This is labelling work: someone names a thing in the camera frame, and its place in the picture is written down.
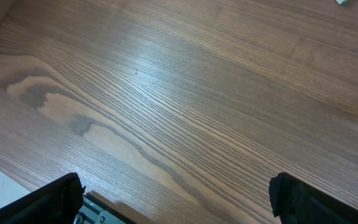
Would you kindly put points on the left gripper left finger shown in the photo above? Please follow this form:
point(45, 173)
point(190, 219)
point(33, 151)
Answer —
point(56, 202)

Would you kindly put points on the green edged block far left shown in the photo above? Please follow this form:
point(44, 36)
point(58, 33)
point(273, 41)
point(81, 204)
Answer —
point(341, 2)

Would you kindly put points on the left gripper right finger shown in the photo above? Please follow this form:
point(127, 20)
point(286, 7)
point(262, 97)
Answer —
point(296, 202)

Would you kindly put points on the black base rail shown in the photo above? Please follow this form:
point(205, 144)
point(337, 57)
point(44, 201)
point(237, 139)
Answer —
point(94, 211)

